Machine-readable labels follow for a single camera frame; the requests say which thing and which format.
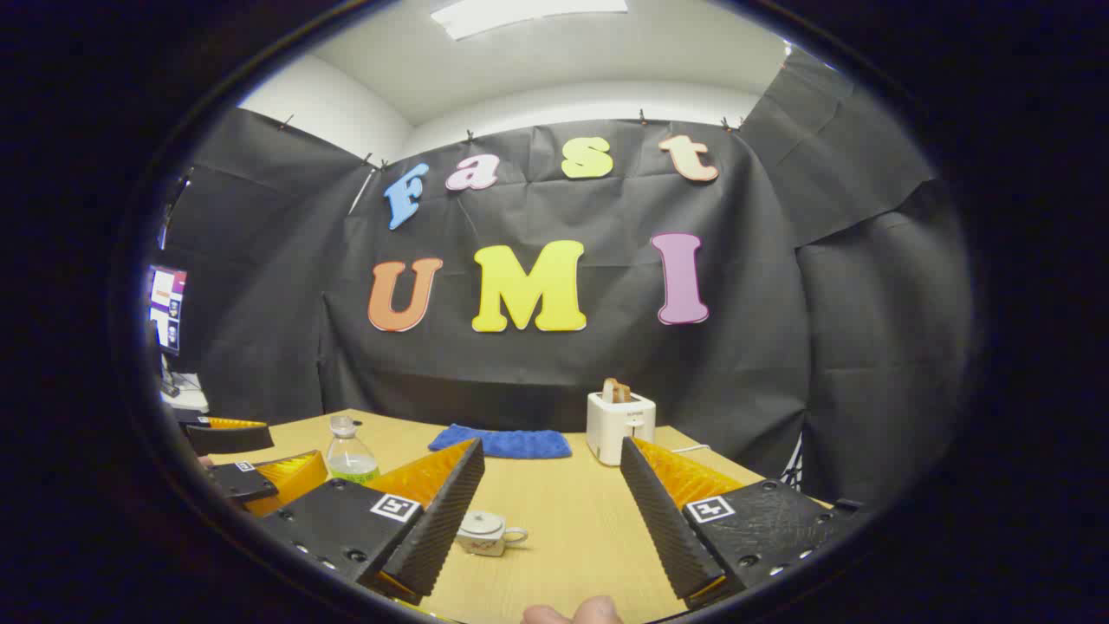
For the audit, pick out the white toaster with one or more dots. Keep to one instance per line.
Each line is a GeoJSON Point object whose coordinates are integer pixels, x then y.
{"type": "Point", "coordinates": [611, 429]}

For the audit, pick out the white teacup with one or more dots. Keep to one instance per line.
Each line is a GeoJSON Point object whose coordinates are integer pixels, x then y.
{"type": "Point", "coordinates": [485, 546]}

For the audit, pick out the white metal rack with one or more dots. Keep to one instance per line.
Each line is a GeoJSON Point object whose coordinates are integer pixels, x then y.
{"type": "Point", "coordinates": [793, 468]}

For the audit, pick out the white teacup lid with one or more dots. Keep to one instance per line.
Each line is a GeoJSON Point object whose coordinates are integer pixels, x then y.
{"type": "Point", "coordinates": [483, 523]}

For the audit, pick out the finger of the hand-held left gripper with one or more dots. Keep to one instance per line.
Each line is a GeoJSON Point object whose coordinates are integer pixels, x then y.
{"type": "Point", "coordinates": [230, 438]}
{"type": "Point", "coordinates": [238, 481]}

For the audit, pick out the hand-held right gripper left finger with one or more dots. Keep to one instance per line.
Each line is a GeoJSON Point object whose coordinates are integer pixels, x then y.
{"type": "Point", "coordinates": [442, 529]}

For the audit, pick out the ceiling light panel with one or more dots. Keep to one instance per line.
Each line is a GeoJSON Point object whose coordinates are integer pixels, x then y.
{"type": "Point", "coordinates": [520, 13]}

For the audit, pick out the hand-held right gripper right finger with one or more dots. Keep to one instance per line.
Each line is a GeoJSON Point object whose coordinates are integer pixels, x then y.
{"type": "Point", "coordinates": [663, 529]}

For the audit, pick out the white side table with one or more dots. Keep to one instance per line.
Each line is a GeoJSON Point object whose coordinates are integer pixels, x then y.
{"type": "Point", "coordinates": [192, 399]}

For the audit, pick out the blue cloth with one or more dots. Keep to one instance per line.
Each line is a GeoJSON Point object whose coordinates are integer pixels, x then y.
{"type": "Point", "coordinates": [520, 444]}

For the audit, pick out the computer monitor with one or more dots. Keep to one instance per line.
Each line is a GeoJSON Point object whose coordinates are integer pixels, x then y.
{"type": "Point", "coordinates": [167, 303]}

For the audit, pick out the green label water bottle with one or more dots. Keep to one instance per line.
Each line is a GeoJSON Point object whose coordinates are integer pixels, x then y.
{"type": "Point", "coordinates": [351, 455]}

